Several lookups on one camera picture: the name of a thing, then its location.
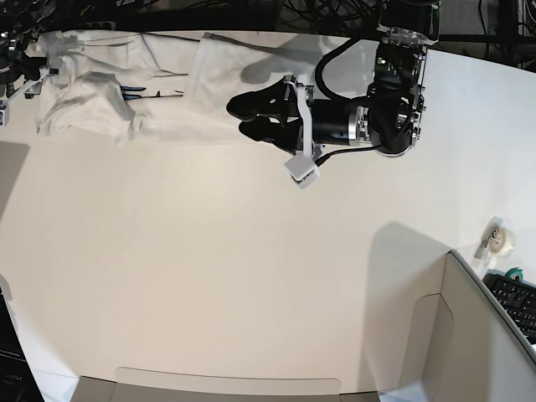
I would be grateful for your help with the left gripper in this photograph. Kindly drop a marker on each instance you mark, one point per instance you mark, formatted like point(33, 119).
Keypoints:
point(317, 128)

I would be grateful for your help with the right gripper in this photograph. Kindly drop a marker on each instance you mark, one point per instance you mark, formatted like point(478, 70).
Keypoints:
point(32, 87)

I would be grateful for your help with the white printed t-shirt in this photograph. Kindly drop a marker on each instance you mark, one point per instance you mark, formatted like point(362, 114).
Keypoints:
point(151, 88)

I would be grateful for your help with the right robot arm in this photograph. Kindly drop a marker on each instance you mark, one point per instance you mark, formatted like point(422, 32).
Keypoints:
point(21, 24)

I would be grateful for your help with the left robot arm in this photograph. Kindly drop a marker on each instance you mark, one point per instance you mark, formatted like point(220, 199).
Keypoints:
point(386, 119)

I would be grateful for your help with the clear tape dispenser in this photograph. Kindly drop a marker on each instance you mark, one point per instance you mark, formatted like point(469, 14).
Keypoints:
point(497, 242)

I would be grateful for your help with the green tape roll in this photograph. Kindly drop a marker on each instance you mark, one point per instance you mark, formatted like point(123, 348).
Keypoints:
point(515, 274)

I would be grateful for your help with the beige cardboard box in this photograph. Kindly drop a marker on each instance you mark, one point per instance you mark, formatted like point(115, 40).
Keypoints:
point(462, 347)

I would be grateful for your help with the black computer keyboard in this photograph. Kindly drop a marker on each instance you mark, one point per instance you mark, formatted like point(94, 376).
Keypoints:
point(517, 299)

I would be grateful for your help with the black monitor corner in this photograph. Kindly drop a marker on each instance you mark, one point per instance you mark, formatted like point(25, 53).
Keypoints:
point(17, 380)

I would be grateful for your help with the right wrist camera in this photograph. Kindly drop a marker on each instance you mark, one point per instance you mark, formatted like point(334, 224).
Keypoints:
point(4, 112)

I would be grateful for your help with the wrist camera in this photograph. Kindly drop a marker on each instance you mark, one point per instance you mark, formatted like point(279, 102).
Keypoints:
point(4, 112)
point(303, 170)

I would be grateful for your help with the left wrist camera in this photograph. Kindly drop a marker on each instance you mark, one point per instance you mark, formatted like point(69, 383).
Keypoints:
point(303, 170)

